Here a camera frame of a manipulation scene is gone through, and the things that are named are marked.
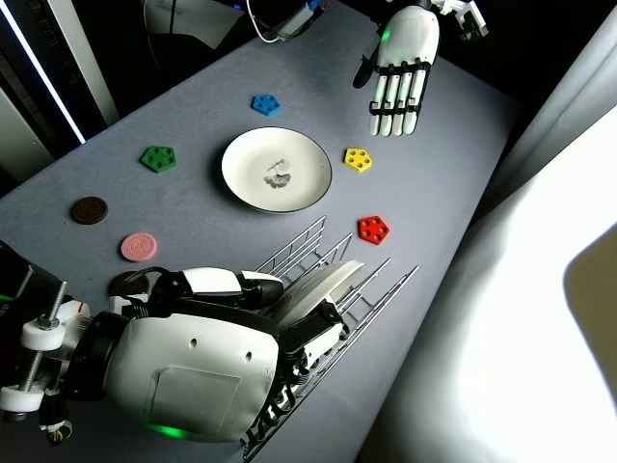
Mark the pink round cookie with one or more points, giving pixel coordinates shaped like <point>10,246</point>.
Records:
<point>139,247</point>

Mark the beige blurred panel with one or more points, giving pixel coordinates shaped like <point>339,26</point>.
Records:
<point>595,308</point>

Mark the white plate with leaf print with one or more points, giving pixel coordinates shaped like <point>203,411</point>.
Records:
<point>313,284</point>

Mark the large white blurred shell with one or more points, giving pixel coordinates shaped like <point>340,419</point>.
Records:
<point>506,337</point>

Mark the white plate with black rim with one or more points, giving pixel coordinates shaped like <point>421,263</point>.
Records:
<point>250,164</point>

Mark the blue pentagon block with holes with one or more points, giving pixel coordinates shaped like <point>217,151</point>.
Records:
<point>266,104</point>

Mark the yellow pentagon block with holes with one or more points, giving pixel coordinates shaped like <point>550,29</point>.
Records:
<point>359,160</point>

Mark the white upright post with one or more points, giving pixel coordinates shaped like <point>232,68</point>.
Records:
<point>87,62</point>

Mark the green pentagon block with holes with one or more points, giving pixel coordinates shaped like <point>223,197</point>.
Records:
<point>159,160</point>

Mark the brown round cookie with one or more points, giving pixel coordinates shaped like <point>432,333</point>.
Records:
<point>89,210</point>
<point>123,284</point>

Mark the grey table cloth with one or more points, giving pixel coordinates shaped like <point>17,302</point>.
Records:
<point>410,169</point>

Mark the lit white light strip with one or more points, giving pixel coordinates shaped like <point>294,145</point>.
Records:
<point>43,77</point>

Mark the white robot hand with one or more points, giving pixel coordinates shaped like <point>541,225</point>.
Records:
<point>410,38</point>
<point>193,366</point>

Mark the red pentagon block with holes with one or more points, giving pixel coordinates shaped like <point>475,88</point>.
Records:
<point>374,230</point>

